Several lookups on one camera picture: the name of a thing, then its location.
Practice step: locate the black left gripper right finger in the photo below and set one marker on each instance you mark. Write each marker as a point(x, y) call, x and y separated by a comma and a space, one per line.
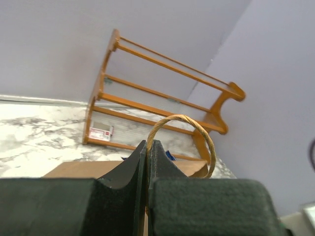
point(183, 206)

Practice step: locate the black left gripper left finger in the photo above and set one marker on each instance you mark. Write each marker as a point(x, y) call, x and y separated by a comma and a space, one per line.
point(25, 203)

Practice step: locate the brown paper bag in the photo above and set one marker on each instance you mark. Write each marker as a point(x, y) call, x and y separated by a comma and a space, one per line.
point(81, 169)

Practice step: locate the blue Bonk snack bag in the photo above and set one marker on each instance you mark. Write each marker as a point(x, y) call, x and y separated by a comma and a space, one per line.
point(168, 154)

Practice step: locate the small red white box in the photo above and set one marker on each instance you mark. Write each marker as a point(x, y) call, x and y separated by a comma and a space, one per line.
point(101, 131)

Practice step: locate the orange wooden shelf rack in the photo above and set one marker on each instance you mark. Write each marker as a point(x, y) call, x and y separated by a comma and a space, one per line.
point(137, 77)

